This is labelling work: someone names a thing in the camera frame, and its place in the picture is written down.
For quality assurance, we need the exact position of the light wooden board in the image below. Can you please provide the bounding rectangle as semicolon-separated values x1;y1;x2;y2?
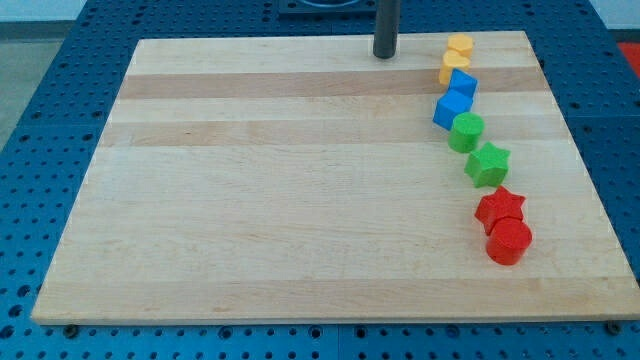
32;31;639;325

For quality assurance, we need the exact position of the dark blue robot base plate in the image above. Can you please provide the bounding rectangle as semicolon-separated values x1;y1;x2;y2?
275;0;377;17

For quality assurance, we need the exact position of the red star block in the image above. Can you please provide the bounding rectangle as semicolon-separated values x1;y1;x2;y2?
474;186;526;235

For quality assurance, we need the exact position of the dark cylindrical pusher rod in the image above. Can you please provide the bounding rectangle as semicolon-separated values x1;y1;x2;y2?
372;0;401;59

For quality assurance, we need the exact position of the green star block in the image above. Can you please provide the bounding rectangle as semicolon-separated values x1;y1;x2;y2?
464;142;511;188

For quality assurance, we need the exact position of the blue triangle block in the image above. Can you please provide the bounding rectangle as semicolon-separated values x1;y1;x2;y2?
448;69;478;98

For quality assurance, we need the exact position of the green cylinder block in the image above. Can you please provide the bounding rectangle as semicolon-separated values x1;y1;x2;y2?
448;112;485;153

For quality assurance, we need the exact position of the yellow heart block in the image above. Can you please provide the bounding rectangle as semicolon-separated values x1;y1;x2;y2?
438;50;471;85

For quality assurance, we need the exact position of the red cylinder block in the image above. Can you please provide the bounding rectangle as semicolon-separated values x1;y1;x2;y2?
485;218;533;266

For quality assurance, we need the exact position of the yellow hexagon block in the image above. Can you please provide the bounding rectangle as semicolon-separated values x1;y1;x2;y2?
447;33;474;59

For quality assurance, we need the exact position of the blue cube block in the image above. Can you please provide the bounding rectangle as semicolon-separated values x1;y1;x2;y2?
433;90;473;130

